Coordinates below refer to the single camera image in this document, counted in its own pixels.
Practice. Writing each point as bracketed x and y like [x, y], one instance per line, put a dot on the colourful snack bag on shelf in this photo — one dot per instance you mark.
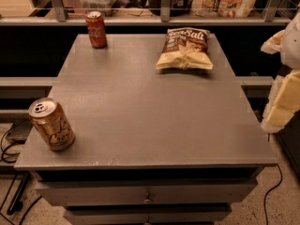
[224, 8]

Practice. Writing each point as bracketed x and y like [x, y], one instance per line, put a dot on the brown sea salt chip bag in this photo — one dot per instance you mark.
[185, 48]

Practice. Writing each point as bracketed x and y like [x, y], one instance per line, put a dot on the grey drawer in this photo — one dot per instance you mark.
[148, 215]
[144, 192]

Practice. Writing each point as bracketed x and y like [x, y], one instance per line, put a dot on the black power adapter box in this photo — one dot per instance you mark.
[19, 132]

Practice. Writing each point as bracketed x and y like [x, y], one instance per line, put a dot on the grey metal shelf rail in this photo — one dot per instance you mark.
[54, 12]

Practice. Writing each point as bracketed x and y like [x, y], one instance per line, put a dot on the lower grey drawer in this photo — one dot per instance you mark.
[148, 215]

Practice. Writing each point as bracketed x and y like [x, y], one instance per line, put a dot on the upper grey drawer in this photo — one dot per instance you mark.
[144, 192]

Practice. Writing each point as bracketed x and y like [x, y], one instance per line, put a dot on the clear plastic container on shelf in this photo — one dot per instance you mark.
[103, 6]

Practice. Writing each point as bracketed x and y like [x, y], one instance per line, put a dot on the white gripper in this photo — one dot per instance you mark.
[292, 46]

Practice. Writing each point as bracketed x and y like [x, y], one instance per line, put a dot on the orange LaCroix can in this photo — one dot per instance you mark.
[49, 119]

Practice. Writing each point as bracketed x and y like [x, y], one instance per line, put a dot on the grey drawer cabinet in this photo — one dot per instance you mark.
[133, 122]

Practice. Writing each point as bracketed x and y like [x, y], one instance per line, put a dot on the red cola can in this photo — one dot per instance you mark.
[96, 29]

